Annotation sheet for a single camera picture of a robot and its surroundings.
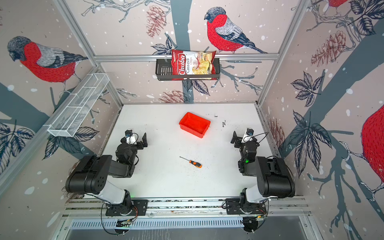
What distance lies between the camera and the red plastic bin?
101cm

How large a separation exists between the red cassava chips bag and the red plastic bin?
0.31 m

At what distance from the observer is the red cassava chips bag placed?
87 centimetres
